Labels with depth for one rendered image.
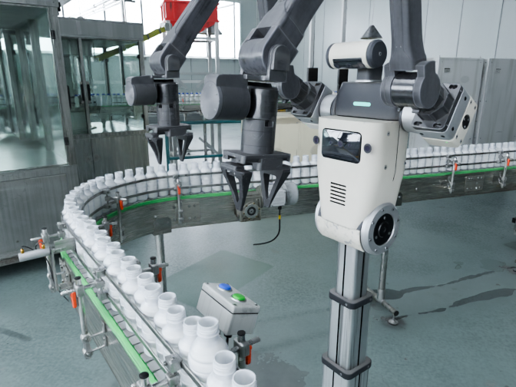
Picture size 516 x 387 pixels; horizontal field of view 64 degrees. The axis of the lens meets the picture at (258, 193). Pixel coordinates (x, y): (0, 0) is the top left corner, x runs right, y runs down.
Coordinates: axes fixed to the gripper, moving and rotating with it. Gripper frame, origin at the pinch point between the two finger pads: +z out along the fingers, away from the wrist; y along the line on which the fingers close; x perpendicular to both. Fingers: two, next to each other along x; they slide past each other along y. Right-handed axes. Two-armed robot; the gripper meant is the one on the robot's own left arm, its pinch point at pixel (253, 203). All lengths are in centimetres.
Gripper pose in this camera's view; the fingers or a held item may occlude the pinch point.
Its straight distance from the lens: 71.8
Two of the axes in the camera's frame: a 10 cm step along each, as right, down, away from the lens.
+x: -5.9, -2.3, 7.7
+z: -0.7, 9.7, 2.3
